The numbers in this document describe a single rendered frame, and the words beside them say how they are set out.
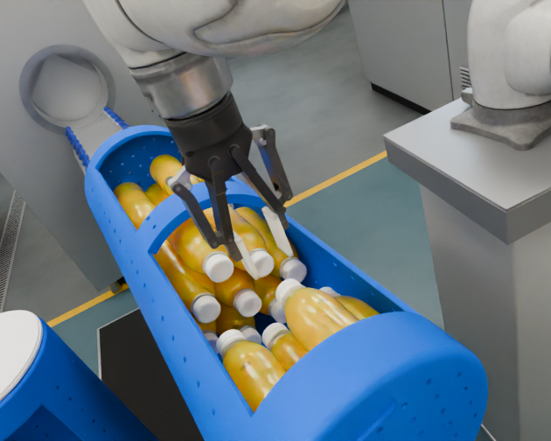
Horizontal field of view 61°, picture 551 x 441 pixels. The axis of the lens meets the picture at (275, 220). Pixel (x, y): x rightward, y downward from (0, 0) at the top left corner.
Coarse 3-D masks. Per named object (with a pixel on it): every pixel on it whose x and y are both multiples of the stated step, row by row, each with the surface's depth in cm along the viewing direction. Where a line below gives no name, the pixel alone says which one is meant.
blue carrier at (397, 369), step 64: (128, 128) 106; (192, 192) 73; (128, 256) 74; (320, 256) 73; (192, 320) 55; (256, 320) 86; (384, 320) 45; (192, 384) 52; (320, 384) 40; (384, 384) 39; (448, 384) 44
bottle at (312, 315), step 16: (304, 288) 61; (288, 304) 60; (304, 304) 58; (320, 304) 57; (336, 304) 57; (288, 320) 59; (304, 320) 56; (320, 320) 55; (336, 320) 54; (352, 320) 54; (304, 336) 56; (320, 336) 54
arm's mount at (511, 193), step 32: (416, 128) 97; (448, 128) 94; (416, 160) 90; (448, 160) 85; (480, 160) 82; (512, 160) 79; (544, 160) 76; (448, 192) 85; (480, 192) 75; (512, 192) 73; (544, 192) 71; (480, 224) 79; (512, 224) 72; (544, 224) 75
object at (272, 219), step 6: (264, 210) 58; (270, 210) 58; (270, 216) 57; (276, 216) 57; (270, 222) 59; (276, 222) 57; (270, 228) 61; (276, 228) 58; (282, 228) 58; (276, 234) 60; (282, 234) 59; (276, 240) 61; (282, 240) 59; (282, 246) 60; (288, 246) 60; (288, 252) 60
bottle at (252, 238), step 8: (208, 208) 82; (232, 208) 83; (208, 216) 81; (232, 216) 78; (240, 216) 79; (232, 224) 76; (240, 224) 76; (248, 224) 77; (240, 232) 74; (248, 232) 74; (256, 232) 75; (248, 240) 73; (256, 240) 73; (248, 248) 72; (256, 248) 72; (264, 248) 74; (240, 264) 73
